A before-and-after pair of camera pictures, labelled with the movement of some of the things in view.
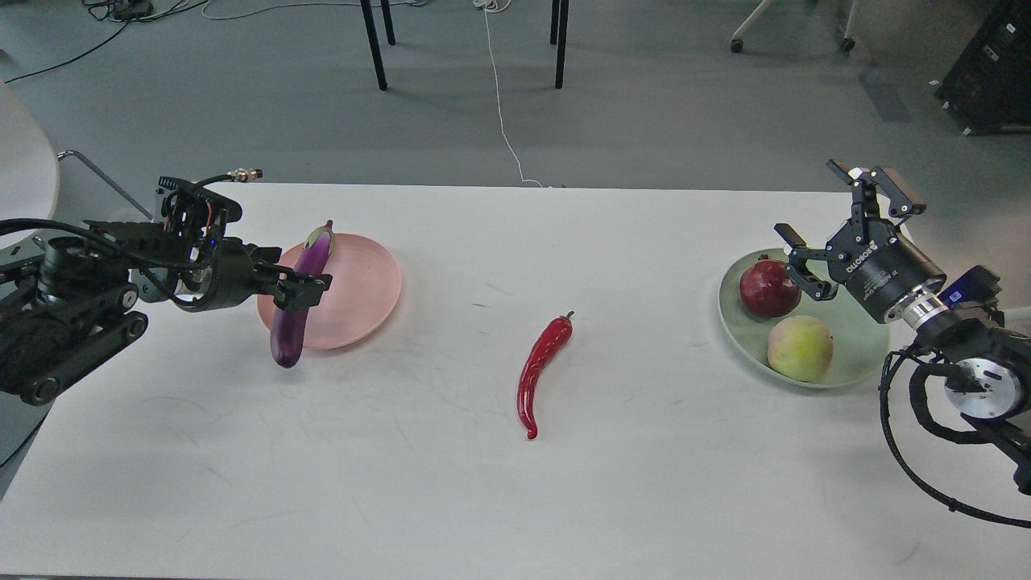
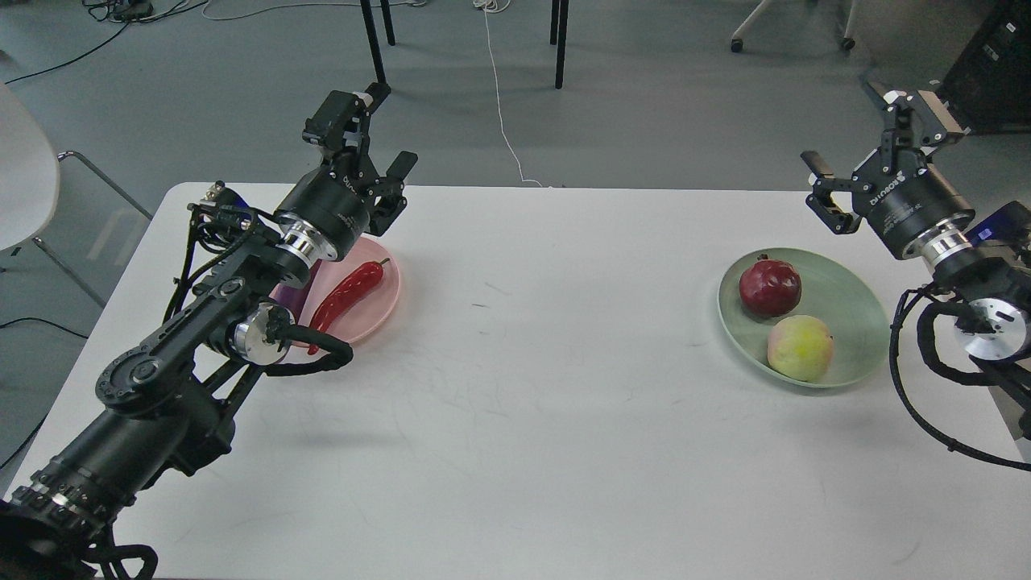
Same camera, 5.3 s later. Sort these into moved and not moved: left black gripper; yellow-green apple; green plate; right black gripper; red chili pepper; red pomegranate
Moved: red chili pepper; right black gripper; left black gripper
Not moved: red pomegranate; yellow-green apple; green plate
